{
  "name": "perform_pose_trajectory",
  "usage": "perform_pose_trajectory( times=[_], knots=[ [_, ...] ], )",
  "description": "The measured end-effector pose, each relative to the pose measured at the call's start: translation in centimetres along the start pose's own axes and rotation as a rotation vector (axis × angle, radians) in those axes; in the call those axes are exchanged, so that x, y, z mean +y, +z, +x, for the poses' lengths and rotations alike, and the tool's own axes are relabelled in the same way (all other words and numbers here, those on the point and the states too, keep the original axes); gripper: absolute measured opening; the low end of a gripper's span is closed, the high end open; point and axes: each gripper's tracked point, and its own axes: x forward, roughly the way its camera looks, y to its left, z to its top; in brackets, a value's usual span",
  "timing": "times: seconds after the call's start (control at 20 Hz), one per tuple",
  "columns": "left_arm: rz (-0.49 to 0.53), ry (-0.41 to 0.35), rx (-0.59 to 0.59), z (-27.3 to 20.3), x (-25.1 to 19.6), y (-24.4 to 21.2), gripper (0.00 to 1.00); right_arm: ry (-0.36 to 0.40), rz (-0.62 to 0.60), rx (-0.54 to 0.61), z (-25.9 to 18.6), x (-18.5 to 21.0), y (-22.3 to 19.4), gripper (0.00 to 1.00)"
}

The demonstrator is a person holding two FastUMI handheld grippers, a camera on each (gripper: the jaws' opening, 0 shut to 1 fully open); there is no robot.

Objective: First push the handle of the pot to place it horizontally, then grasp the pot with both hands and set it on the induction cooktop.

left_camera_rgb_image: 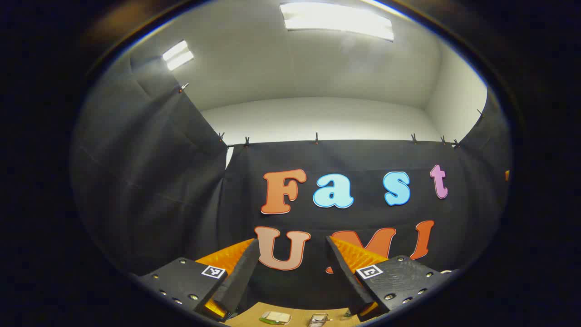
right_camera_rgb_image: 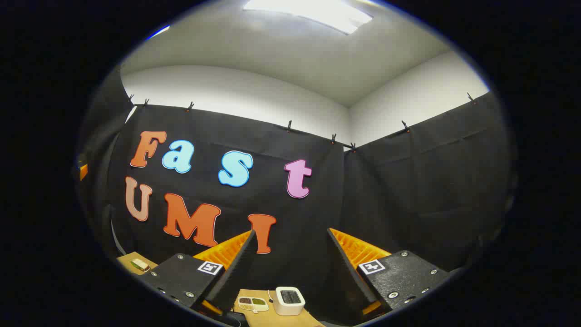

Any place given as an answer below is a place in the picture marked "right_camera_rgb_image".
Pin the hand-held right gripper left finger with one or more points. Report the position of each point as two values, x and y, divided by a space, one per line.
238 272

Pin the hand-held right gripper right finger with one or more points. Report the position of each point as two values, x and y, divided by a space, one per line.
347 277

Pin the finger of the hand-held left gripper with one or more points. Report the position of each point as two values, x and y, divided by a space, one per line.
83 172

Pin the white divided sauce dish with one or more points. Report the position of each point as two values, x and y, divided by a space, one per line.
253 303

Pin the black backdrop cloth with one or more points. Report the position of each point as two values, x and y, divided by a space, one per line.
386 190

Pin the toy sandwich with lettuce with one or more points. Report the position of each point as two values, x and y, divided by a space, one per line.
140 264

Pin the row of black backdrop clips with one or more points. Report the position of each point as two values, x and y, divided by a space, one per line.
289 126

